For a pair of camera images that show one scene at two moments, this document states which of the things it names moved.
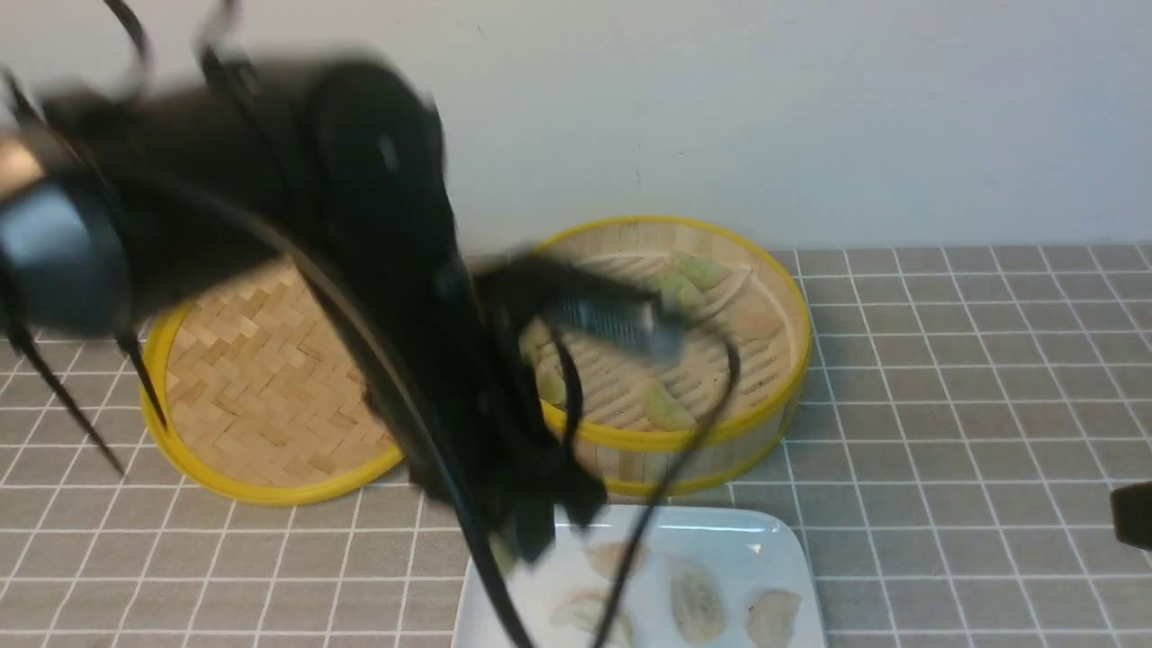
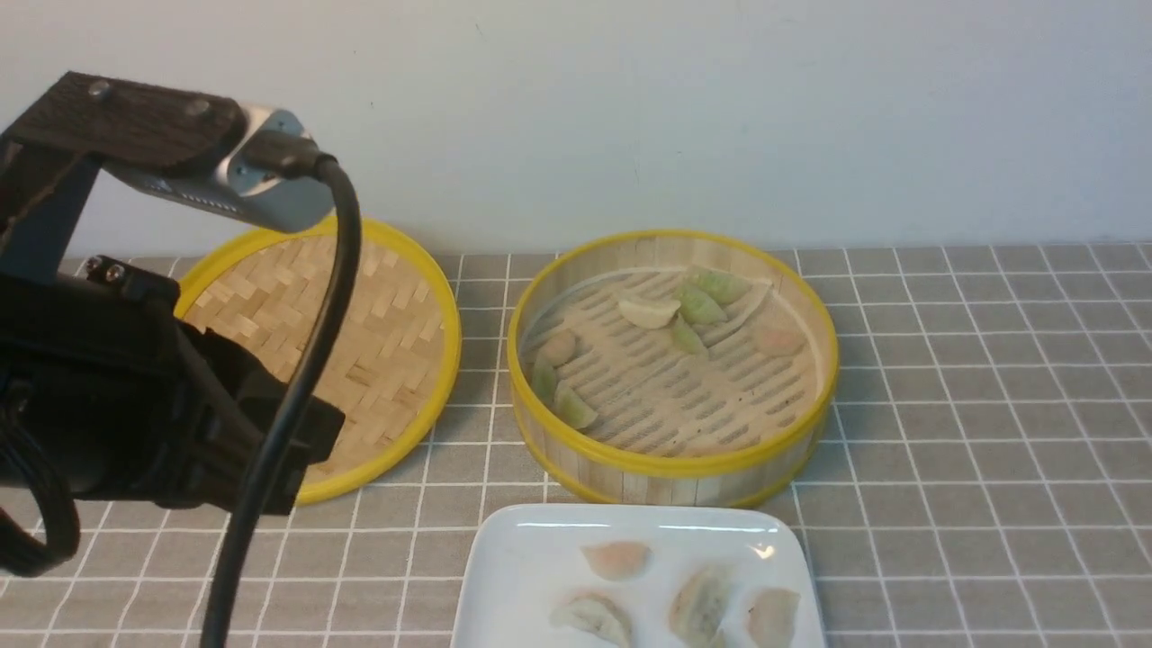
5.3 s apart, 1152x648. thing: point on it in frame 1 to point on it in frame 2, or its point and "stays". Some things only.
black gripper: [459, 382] to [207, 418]
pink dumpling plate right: [771, 616] stays
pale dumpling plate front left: [586, 612] stays
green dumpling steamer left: [551, 385] stays
